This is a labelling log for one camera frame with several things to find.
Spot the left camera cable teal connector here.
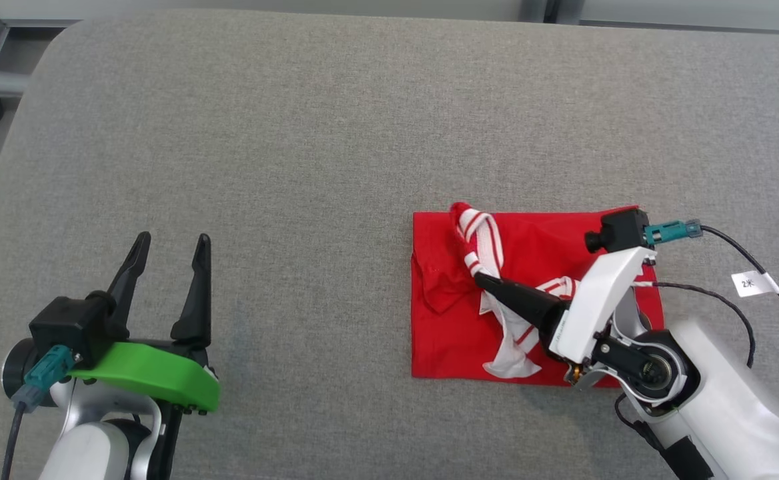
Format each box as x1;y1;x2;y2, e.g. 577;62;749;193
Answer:
1;345;75;480

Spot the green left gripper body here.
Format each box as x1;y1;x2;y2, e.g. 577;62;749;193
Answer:
69;340;221;415

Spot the right camera cable teal connector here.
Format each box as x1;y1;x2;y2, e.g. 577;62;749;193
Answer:
644;219;779;422

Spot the white right cable label tag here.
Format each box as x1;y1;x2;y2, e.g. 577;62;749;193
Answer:
731;270;779;298

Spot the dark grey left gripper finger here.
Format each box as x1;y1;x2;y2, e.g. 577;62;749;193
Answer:
171;233;212;347
106;231;151;334

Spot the camera cable teal connector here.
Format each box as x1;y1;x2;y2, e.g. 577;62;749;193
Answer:
1;345;75;480
644;219;779;422

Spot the thin black right gripper cable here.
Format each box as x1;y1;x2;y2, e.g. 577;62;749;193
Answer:
633;280;757;369

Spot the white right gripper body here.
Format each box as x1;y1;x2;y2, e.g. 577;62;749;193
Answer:
550;247;657;366

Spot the red shirt white striped trim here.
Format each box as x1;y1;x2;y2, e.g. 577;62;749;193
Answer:
411;202;666;389

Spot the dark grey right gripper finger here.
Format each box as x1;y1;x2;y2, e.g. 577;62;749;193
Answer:
475;276;559;341
476;273;567;322

